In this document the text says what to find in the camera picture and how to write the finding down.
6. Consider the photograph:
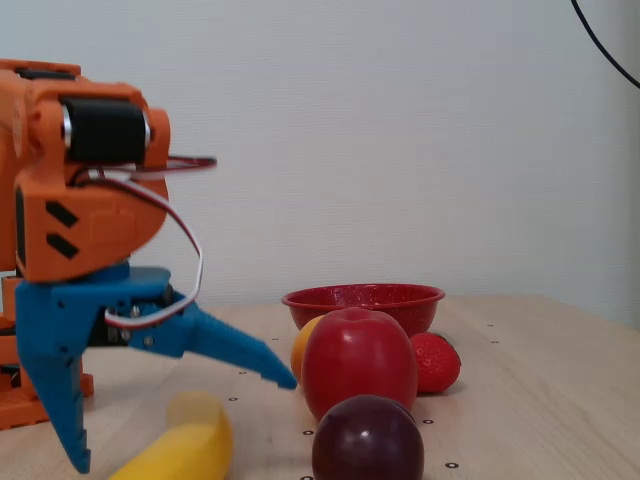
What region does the blue gripper with motor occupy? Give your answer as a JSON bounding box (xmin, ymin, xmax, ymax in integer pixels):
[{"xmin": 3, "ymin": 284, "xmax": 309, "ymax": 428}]
[{"xmin": 14, "ymin": 262, "xmax": 189, "ymax": 475}]

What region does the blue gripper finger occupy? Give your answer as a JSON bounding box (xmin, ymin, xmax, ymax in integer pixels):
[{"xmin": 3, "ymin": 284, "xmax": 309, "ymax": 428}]
[{"xmin": 127, "ymin": 299, "xmax": 299, "ymax": 390}]

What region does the yellow plastic banana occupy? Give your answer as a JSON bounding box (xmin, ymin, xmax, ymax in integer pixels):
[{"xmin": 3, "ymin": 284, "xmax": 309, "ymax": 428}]
[{"xmin": 107, "ymin": 390, "xmax": 235, "ymax": 480}]

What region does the red speckled enamel bowl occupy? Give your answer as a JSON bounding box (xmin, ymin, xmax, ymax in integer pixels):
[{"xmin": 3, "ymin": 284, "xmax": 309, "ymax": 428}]
[{"xmin": 281, "ymin": 283, "xmax": 446, "ymax": 340}]

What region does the yellow orange plastic peach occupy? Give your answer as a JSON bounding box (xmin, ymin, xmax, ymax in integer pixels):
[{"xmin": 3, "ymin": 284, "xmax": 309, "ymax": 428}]
[{"xmin": 290, "ymin": 314, "xmax": 326, "ymax": 384}]

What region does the red plastic apple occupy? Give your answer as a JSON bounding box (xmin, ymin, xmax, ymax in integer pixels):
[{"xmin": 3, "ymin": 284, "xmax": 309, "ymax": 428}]
[{"xmin": 301, "ymin": 307, "xmax": 419, "ymax": 424}]

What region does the dark purple plastic plum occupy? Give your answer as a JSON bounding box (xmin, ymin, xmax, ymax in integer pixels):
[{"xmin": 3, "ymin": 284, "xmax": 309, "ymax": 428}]
[{"xmin": 311, "ymin": 394, "xmax": 425, "ymax": 480}]

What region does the red plastic strawberry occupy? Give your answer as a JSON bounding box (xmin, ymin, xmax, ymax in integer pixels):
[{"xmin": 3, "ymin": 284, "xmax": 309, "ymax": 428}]
[{"xmin": 409, "ymin": 332, "xmax": 462, "ymax": 395}]

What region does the white red servo cable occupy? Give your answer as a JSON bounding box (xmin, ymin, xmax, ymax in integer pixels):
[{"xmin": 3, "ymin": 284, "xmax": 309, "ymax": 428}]
[{"xmin": 74, "ymin": 155, "xmax": 219, "ymax": 330}]

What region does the thin black hanging cable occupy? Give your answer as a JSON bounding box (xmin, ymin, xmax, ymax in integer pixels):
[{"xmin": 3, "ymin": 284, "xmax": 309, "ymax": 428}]
[{"xmin": 571, "ymin": 0, "xmax": 640, "ymax": 90}]

